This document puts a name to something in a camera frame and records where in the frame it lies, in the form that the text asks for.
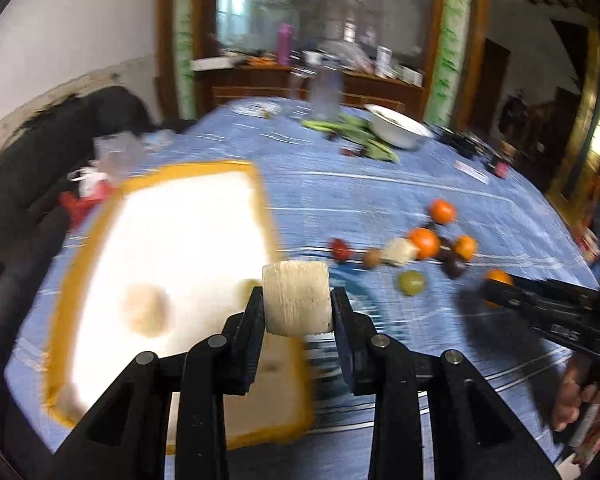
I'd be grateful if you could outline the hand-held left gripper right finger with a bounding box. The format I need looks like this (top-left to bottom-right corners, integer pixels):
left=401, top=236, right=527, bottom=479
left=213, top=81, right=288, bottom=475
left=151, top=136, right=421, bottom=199
left=330, top=286, right=563, bottom=480

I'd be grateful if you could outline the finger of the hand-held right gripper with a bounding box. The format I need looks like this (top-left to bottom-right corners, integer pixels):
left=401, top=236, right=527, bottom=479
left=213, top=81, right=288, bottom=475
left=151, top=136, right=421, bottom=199
left=481, top=281, right=549, bottom=329
left=510, top=274, right=600, bottom=296

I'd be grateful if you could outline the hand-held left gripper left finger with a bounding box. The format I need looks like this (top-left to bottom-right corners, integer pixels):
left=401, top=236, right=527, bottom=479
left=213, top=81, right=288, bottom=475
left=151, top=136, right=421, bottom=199
left=50, top=285, right=268, bottom=480

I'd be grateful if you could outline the orange tangerine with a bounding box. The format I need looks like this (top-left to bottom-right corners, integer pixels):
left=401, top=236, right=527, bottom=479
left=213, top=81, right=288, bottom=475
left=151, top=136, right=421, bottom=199
left=409, top=227, right=442, bottom=261
left=452, top=235, right=478, bottom=262
left=485, top=269, right=515, bottom=308
left=429, top=199, right=457, bottom=226

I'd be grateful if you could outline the green round fruit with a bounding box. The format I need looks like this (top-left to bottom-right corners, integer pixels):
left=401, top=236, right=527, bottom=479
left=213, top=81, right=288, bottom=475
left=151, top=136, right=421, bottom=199
left=397, top=270, right=427, bottom=297

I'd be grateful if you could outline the yellow-edged white foam tray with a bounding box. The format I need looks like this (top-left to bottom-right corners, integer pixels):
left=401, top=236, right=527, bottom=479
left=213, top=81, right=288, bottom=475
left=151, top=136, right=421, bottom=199
left=42, top=160, right=316, bottom=456

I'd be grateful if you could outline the person's right hand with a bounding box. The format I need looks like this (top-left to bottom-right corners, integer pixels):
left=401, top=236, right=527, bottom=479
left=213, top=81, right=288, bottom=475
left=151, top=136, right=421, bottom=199
left=550, top=357, right=591, bottom=432

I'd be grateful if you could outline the pale round fruit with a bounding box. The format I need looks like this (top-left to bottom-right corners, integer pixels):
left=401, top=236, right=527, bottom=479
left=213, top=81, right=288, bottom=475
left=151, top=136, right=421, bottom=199
left=121, top=284, right=172, bottom=337

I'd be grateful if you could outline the white card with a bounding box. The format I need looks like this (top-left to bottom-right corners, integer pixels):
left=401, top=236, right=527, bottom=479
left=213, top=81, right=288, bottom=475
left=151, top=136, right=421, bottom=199
left=452, top=160, right=491, bottom=183

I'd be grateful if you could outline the blue plaid tablecloth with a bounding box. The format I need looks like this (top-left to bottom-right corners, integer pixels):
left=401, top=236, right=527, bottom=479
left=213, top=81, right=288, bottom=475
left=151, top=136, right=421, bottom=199
left=5, top=95, right=600, bottom=480

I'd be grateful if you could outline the white bowl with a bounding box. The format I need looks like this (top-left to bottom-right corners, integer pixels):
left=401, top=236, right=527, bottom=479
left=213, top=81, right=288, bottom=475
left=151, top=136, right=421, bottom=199
left=364, top=103, right=435, bottom=151

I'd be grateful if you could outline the green leafy vegetable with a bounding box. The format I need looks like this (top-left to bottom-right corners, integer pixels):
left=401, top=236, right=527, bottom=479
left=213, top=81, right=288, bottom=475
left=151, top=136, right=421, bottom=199
left=300, top=114, right=401, bottom=163

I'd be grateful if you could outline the red plastic bag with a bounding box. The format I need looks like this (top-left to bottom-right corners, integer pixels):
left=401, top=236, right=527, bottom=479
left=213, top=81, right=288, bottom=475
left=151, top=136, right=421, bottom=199
left=57, top=185, right=116, bottom=226

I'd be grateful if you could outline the white plastic bag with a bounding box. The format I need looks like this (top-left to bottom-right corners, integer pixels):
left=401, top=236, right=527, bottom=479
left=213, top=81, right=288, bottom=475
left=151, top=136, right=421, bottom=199
left=69, top=167, right=108, bottom=196

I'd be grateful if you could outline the clear plastic bag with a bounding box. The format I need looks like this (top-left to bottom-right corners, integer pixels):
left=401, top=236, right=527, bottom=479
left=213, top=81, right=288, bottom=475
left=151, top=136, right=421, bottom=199
left=92, top=132, right=146, bottom=181

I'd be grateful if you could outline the glass pitcher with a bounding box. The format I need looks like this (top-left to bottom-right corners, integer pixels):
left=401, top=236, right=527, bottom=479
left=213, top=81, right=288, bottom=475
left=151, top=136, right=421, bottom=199
left=307, top=65, right=343, bottom=121

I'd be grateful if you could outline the wooden cabinet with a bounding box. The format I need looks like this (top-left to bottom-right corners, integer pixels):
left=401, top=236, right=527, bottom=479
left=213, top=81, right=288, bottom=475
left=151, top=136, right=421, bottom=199
left=195, top=60, right=426, bottom=121

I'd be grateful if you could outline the black leather sofa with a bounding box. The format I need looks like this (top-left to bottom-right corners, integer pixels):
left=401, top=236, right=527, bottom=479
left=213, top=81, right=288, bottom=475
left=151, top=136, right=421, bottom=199
left=0, top=85, right=196, bottom=480

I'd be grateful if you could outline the pink bottle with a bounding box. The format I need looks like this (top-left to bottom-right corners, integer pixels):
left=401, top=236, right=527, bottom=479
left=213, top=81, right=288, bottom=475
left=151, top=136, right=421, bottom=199
left=276, top=22, right=295, bottom=67

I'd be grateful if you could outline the large wall mirror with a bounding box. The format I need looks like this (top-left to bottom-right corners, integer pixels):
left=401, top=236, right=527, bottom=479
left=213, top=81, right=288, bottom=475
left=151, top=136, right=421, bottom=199
left=215, top=0, right=431, bottom=61

